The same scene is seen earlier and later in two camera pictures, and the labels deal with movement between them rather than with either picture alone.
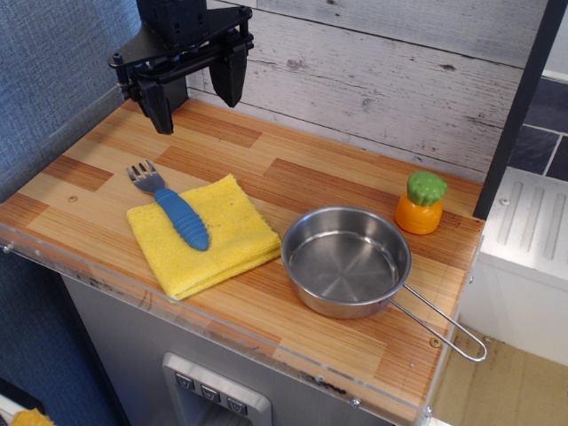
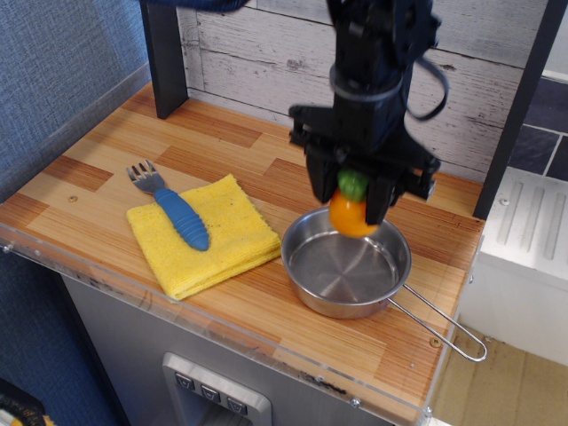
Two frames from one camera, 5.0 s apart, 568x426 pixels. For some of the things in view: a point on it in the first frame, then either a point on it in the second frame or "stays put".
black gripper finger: x=228 y=75 → x=324 y=164
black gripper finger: x=155 y=105 → x=383 y=192
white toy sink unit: x=517 y=291 stays put
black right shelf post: x=519 y=106 stays put
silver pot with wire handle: x=344 y=262 stays put
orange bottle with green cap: x=420 y=210 → x=348 y=204
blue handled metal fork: x=186 y=224 stays put
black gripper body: x=177 y=35 → x=368 y=125
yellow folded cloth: x=240 y=238 stays put
